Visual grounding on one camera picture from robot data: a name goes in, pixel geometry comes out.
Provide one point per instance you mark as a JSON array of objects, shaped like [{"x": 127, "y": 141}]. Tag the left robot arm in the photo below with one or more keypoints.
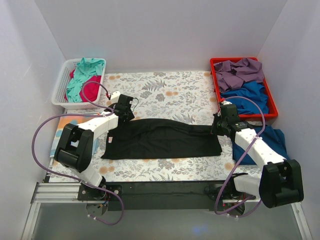
[{"x": 75, "y": 147}]

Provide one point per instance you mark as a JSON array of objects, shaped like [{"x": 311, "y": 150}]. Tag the white plastic basket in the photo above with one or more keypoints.
[{"x": 58, "y": 96}]

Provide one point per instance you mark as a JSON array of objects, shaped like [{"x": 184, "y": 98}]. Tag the folded blue t-shirt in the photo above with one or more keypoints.
[{"x": 274, "y": 138}]

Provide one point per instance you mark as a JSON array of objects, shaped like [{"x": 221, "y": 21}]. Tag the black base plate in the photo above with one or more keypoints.
[{"x": 162, "y": 195}]

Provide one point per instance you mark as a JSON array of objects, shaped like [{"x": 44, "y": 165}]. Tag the teal t-shirt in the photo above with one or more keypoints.
[{"x": 84, "y": 70}]

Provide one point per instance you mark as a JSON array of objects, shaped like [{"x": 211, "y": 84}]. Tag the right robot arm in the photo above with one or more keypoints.
[{"x": 280, "y": 182}]

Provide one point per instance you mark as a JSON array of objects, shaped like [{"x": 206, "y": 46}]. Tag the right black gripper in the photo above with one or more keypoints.
[{"x": 216, "y": 127}]

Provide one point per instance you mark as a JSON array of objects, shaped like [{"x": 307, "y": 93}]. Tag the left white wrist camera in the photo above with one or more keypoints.
[{"x": 113, "y": 97}]

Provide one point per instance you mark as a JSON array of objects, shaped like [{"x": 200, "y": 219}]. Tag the magenta t-shirt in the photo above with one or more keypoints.
[{"x": 91, "y": 90}]

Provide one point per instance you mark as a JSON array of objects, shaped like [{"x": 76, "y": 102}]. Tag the purple t-shirt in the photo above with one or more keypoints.
[{"x": 232, "y": 75}]

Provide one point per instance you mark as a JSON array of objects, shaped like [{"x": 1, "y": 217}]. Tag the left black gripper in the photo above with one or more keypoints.
[{"x": 127, "y": 116}]

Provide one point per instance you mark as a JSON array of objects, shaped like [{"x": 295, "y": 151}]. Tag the black t-shirt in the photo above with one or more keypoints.
[{"x": 156, "y": 138}]

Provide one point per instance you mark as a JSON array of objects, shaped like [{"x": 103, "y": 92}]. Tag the blue t-shirt in bin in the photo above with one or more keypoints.
[{"x": 250, "y": 90}]

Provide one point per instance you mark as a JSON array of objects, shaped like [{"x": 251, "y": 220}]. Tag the colourful checked towel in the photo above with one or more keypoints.
[{"x": 75, "y": 120}]

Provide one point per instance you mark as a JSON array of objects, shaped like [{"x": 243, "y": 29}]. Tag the floral patterned table mat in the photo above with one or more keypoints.
[{"x": 186, "y": 97}]

